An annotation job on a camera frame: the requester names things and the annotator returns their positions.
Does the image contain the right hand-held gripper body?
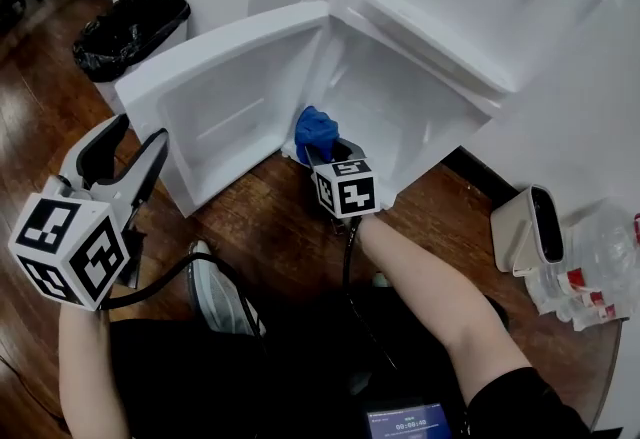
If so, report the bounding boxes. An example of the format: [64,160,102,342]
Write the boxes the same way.
[309,154,381,234]

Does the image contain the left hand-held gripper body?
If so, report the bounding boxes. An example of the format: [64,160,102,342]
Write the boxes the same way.
[8,174,147,312]

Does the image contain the blue cloth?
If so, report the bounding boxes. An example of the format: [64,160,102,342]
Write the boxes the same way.
[293,105,341,166]

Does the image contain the white panel piece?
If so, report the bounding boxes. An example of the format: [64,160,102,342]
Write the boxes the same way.
[114,0,331,219]

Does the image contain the white water dispenser cabinet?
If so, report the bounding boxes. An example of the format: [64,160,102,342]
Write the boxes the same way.
[282,0,636,213]

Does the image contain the person's left forearm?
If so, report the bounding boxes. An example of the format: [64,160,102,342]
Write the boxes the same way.
[58,299,132,439]

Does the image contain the person's right forearm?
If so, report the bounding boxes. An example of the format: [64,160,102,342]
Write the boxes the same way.
[357,214,534,406]

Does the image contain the clear water bottle red label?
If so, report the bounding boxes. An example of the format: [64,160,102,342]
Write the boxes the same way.
[524,206,640,333]

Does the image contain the white bin with black bag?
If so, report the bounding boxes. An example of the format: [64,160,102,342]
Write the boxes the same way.
[72,0,192,113]

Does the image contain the beige small bin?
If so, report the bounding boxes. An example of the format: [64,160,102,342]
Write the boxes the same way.
[489,184,566,279]

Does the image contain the person's black clothing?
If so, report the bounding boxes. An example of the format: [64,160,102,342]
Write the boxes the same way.
[107,284,624,439]

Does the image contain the black device with screen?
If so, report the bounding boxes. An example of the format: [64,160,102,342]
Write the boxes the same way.
[365,401,454,439]

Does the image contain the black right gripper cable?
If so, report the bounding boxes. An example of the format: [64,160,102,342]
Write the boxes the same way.
[342,216,399,371]

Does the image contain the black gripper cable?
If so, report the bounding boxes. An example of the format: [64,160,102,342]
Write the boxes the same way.
[99,251,269,353]
[342,216,399,371]

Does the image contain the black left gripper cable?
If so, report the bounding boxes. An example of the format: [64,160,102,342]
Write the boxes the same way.
[99,251,269,353]

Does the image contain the thin black floor cable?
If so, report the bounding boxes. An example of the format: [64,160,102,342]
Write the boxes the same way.
[0,356,69,428]

